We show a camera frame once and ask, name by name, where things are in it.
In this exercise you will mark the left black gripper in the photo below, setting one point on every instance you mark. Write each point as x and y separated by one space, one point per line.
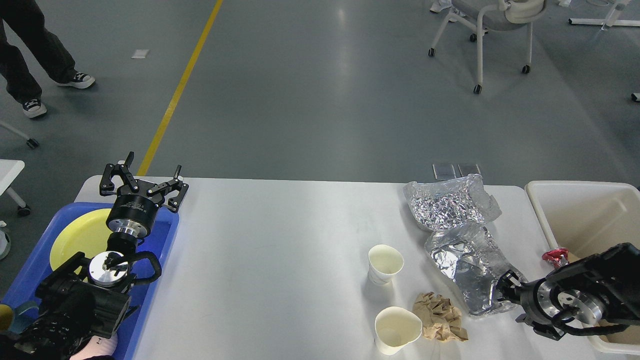
132 210

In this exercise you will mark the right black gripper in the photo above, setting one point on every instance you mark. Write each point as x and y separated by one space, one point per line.
536 300

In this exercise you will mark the red wrapper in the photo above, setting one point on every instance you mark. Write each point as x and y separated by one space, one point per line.
558 257

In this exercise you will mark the yellow plastic plate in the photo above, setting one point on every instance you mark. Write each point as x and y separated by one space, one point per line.
88 234

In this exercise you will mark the pink mug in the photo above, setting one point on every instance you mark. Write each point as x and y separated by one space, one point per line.
97 347

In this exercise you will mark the dark teal mug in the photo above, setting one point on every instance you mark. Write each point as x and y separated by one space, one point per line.
17 319

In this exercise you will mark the brown paper bag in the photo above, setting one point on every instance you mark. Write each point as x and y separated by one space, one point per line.
612 281

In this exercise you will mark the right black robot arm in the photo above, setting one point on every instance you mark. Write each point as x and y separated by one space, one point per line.
577 308

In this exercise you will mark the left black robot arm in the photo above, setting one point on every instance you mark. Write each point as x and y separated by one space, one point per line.
91 296

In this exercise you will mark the blue plastic tray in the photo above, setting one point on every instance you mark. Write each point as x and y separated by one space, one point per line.
37 267

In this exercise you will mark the crumpled brown paper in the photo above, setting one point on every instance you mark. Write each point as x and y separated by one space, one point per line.
441 320

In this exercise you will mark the white plastic bin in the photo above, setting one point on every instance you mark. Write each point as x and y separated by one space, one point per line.
585 217

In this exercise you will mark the white side table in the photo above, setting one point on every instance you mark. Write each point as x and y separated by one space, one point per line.
9 171

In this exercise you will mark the lower white paper cup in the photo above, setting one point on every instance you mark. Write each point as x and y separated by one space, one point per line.
395 328

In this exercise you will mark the white paper cup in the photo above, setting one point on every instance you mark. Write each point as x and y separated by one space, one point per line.
395 328
384 262

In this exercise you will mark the upper white paper cup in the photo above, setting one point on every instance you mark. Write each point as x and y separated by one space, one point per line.
384 262

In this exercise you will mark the grey floor plates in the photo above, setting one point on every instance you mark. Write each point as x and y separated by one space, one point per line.
444 171

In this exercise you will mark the person in dark trousers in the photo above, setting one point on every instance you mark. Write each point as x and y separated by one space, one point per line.
26 20

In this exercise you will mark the white wheeled chair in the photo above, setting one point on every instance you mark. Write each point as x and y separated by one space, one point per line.
493 16

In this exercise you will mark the white table frame base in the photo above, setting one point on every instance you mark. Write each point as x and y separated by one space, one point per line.
612 18

